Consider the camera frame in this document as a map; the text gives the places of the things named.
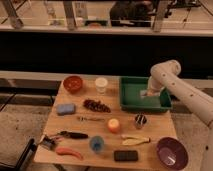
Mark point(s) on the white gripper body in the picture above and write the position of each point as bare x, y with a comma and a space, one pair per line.
154, 90

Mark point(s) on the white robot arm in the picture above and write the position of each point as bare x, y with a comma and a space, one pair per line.
165, 75

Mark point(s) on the green plastic tray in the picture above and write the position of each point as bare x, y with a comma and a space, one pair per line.
130, 100

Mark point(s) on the small metal cup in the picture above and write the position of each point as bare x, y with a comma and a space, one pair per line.
140, 121

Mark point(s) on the white plastic cup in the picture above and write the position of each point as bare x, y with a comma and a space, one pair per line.
101, 84

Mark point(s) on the orange fruit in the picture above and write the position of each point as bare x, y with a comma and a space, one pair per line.
113, 125

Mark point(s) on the bunch of dark grapes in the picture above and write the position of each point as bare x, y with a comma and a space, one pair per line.
96, 106

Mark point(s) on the yellow banana peel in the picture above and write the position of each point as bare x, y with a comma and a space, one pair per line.
131, 140

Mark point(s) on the purple bowl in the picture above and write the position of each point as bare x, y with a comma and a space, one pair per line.
172, 154

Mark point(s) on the black remote control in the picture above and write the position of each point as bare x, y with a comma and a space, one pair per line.
125, 155

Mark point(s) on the red-brown bowl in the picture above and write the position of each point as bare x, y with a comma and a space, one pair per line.
73, 84

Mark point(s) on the blue cup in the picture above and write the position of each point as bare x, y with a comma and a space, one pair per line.
96, 144

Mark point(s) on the blue sponge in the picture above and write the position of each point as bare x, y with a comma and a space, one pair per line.
65, 109

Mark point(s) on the red chili pepper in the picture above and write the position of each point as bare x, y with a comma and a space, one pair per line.
68, 151

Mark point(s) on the black chair part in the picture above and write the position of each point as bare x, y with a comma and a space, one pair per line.
30, 147

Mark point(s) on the black handled brush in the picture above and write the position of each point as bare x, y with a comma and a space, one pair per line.
70, 135

